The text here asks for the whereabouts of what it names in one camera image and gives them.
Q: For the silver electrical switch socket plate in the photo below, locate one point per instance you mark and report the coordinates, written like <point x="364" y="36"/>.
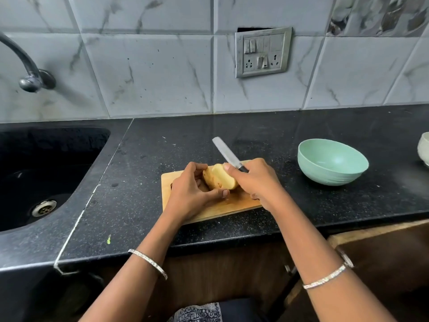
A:
<point x="263" y="52"/>

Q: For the silver bangle on left wrist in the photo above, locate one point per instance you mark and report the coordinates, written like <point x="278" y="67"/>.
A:
<point x="149" y="262"/>

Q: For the mint green bowl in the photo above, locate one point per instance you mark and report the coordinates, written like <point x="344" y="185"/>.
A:
<point x="330" y="162"/>

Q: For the silver bangle on wrist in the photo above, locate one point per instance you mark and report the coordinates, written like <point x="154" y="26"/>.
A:
<point x="149" y="262"/>
<point x="330" y="274"/>

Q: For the peeled potato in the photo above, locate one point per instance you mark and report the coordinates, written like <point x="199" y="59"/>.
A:
<point x="219" y="177"/>

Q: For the person's right hand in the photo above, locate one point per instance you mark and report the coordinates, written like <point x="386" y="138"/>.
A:
<point x="259" y="182"/>

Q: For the person's patterned clothing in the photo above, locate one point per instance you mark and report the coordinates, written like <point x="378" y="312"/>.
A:
<point x="207" y="311"/>

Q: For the wooden cutting board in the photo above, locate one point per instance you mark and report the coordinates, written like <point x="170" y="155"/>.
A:
<point x="214" y="201"/>

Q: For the metal sink drain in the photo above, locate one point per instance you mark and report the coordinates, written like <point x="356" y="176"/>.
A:
<point x="44" y="208"/>

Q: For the person's left hand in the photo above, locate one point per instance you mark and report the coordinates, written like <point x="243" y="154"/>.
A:
<point x="186" y="197"/>

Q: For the white bowl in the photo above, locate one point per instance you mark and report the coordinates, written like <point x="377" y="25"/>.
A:
<point x="424" y="149"/>

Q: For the person's left thumb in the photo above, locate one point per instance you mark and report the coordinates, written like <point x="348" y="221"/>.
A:
<point x="217" y="195"/>

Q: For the person's right forearm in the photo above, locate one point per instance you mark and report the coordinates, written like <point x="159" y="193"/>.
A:
<point x="321" y="264"/>

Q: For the black kitchen sink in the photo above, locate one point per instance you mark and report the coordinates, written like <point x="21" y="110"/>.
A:
<point x="40" y="170"/>

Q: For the person's left forearm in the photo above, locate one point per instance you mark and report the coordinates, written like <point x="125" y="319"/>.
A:
<point x="137" y="264"/>

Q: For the wooden cabinet door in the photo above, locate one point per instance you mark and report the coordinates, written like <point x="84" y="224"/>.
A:
<point x="385" y="261"/>

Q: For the metal wall tap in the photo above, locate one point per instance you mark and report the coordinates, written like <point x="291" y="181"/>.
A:
<point x="28" y="68"/>

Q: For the silver bangle on right wrist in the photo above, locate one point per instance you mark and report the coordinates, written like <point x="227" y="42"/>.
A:
<point x="330" y="274"/>

